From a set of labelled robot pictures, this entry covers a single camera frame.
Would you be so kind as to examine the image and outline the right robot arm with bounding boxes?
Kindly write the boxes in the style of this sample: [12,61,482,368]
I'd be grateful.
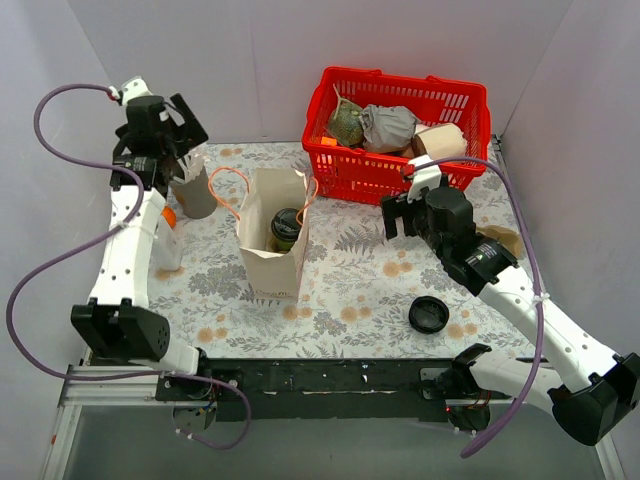
[381,187,639,446]

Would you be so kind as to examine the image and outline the white wrapped straws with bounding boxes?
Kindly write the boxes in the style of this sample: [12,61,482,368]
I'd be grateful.
[174,153,206,184]

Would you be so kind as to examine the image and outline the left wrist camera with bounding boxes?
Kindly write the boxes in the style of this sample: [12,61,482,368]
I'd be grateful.
[108,76,152,107]

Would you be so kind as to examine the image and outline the green netted melon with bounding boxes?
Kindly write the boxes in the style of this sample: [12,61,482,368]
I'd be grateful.
[326,100,364,147]

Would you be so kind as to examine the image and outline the grey crumpled paper bag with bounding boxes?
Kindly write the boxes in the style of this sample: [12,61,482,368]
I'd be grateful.
[360,104,420,154]

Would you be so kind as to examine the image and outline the spare black cup lid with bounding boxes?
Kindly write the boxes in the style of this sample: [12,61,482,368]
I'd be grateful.
[408,296,450,334]

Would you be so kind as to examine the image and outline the grey straw holder cup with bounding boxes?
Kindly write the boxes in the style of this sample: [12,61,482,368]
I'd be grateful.
[170,165,218,220]

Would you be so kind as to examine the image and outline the red plastic shopping basket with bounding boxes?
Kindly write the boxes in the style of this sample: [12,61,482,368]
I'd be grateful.
[302,66,491,204]

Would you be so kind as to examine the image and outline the white milk bottle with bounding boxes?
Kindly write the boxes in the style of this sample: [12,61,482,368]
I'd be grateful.
[152,224,183,271]

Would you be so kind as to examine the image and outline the orange fruit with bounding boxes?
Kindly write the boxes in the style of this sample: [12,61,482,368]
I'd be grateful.
[162,206,177,229]

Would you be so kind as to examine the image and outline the green paper coffee cup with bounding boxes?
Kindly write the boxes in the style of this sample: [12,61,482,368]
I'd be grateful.
[270,233,299,254]

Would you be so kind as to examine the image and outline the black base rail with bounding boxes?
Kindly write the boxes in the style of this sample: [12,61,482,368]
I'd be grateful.
[155,358,506,422]

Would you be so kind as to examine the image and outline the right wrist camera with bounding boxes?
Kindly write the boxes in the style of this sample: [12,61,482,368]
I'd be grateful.
[402,155,443,204]

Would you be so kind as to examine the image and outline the beige paper roll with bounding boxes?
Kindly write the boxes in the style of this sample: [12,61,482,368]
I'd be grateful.
[411,123,467,163]

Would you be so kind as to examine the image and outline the beige paper bag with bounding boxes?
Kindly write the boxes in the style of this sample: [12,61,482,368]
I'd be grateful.
[208,166,318,300]

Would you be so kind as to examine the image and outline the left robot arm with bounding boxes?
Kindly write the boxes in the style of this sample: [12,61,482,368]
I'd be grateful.
[71,93,213,400]

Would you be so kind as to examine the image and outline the black plastic cup lid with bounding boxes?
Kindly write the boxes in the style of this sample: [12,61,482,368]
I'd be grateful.
[271,208,301,236]

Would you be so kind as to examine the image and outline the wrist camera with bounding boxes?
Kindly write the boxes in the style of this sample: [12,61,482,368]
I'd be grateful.
[402,155,443,204]
[108,76,152,107]

